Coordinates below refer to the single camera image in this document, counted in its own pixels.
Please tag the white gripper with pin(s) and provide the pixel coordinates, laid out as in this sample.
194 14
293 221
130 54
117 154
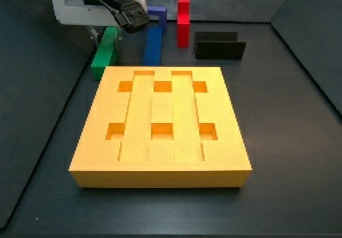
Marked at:
89 5

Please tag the green long bar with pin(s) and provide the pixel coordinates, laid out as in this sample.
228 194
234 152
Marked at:
106 53

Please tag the yellow slotted board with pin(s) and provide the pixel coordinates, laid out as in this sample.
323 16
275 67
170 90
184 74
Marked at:
161 131

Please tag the blue long bar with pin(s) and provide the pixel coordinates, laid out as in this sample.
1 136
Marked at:
153 49

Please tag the red cross-shaped block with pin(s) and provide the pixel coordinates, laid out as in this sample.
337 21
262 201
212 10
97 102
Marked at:
184 23

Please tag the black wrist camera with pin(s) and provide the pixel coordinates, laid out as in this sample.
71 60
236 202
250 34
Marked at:
129 13

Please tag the black angled bracket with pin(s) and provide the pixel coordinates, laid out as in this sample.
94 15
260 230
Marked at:
218 46

